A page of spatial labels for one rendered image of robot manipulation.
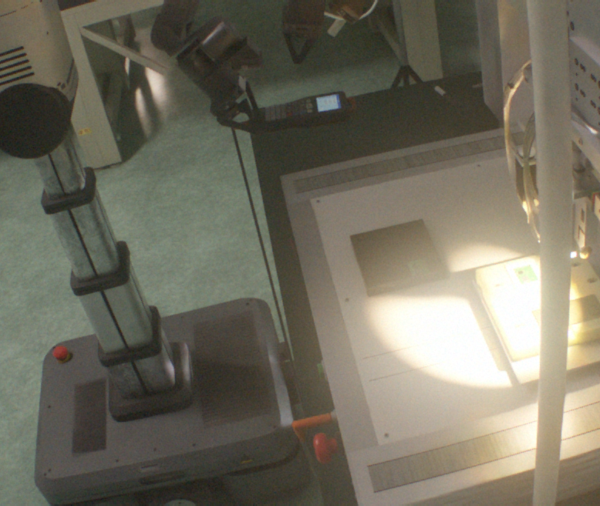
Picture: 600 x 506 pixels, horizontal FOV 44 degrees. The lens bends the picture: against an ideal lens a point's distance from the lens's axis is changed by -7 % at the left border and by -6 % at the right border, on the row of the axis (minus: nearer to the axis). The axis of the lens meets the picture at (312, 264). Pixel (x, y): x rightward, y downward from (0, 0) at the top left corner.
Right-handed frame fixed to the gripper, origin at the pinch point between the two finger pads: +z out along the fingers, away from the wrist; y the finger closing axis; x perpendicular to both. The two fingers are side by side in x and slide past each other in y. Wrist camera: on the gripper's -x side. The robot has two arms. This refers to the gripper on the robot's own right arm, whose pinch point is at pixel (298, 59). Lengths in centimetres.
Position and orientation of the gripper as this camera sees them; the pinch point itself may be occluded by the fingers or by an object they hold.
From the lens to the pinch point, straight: 149.3
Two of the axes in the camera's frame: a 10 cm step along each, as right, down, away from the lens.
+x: -9.9, -0.3, -1.1
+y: -0.7, -6.3, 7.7
